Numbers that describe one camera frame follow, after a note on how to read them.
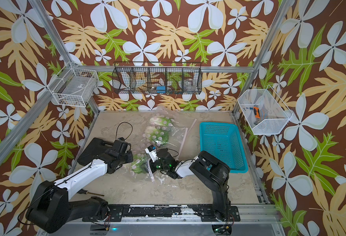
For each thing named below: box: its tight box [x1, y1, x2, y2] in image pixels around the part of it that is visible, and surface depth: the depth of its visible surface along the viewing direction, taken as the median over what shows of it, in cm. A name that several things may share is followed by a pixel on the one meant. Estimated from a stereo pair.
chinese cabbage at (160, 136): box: [144, 125, 170, 147], surface depth 97 cm
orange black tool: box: [253, 104, 261, 125], surface depth 86 cm
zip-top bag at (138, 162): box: [129, 150, 150, 175], surface depth 84 cm
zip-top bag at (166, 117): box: [148, 105, 198, 131], surface depth 107 cm
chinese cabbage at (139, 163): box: [130, 154, 147, 174], surface depth 84 cm
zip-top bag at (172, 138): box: [140, 125, 189, 151], surface depth 99 cm
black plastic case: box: [77, 137, 115, 167], surface depth 95 cm
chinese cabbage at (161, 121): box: [149, 116, 174, 127], surface depth 106 cm
